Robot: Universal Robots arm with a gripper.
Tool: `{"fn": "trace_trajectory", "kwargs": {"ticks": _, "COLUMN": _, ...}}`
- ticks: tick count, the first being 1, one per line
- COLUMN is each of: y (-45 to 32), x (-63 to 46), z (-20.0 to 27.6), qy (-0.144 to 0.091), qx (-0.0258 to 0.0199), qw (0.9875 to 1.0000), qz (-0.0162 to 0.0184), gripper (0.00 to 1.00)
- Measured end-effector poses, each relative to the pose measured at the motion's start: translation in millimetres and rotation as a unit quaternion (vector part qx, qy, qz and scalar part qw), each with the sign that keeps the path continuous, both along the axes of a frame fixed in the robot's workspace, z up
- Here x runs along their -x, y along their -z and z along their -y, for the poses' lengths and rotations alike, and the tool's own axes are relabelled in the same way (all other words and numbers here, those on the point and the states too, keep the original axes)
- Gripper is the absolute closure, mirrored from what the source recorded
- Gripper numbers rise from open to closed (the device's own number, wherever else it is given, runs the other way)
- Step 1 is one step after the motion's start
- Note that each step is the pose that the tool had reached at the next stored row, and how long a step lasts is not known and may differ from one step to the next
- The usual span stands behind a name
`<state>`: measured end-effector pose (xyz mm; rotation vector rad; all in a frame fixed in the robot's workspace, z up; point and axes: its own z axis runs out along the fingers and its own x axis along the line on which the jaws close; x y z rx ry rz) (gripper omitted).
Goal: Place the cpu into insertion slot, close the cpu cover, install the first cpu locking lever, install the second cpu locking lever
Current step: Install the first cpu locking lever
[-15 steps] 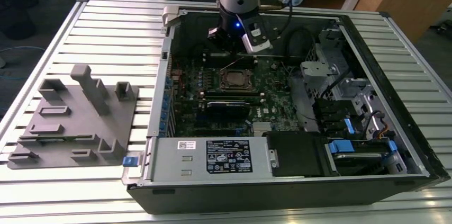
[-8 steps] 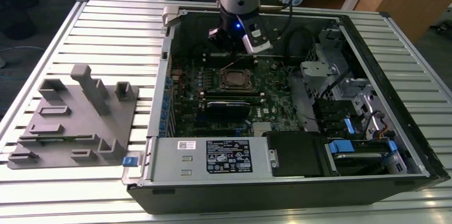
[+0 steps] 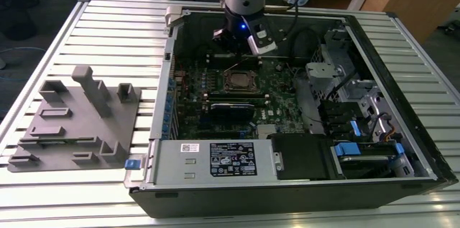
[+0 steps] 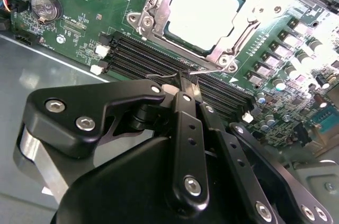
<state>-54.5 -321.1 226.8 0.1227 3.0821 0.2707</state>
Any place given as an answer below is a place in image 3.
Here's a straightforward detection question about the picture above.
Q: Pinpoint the silver CPU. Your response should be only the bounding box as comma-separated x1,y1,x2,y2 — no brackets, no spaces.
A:
229,73,251,88

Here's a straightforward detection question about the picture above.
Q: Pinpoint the CPU socket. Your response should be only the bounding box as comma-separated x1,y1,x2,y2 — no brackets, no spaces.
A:
222,69,262,95

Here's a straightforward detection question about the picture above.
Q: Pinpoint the metal drive cage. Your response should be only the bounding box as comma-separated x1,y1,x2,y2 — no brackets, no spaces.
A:
303,29,389,142

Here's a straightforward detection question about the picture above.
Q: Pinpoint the black graphics card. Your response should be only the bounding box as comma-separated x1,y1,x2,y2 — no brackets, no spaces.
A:
209,102,255,124

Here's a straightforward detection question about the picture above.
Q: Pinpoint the green motherboard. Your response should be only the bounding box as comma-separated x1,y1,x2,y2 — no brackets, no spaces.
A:
170,57,315,140

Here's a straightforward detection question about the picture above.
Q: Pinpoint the silver chipset heatsink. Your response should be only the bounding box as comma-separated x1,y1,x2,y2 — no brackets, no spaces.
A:
255,123,279,135

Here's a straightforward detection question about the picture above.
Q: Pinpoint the black disk bay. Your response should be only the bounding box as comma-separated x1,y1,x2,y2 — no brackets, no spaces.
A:
318,100,363,135

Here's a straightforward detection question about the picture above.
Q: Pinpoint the blue disk bay clip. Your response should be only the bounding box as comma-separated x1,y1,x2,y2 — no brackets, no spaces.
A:
347,120,361,137

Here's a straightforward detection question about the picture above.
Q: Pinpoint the blue disk carrier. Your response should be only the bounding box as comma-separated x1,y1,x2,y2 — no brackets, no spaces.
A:
330,141,405,158

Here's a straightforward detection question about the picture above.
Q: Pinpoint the grey power supply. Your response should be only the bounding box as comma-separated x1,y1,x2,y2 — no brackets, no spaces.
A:
145,139,279,185

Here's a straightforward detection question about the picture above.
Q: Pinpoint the grey parts rack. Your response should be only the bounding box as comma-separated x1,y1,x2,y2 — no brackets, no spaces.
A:
5,65,143,174

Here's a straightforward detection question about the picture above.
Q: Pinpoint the silver hard disk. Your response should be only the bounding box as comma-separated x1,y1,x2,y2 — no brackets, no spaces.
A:
338,154,390,179

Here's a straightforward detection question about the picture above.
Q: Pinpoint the office chair base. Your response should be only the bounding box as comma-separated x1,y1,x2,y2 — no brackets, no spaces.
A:
435,4,460,34

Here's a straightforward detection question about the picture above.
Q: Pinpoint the black office chair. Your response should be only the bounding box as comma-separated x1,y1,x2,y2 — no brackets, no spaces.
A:
0,0,41,42

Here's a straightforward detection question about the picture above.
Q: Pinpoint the black PC case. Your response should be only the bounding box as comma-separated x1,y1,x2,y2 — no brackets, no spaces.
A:
122,4,460,219

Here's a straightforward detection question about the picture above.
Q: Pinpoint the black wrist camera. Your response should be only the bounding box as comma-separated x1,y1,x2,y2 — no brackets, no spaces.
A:
210,29,230,43

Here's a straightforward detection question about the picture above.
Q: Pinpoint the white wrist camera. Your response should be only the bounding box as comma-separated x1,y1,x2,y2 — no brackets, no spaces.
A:
245,19,279,56

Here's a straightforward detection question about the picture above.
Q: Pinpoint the thick black cable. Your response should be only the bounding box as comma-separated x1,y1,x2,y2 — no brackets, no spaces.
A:
287,26,321,62

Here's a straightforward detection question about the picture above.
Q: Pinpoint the grey case handle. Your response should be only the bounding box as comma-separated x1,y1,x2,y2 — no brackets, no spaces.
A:
163,5,185,28

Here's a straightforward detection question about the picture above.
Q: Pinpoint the coloured wire bundle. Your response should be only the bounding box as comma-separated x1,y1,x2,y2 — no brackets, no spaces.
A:
378,127,398,142

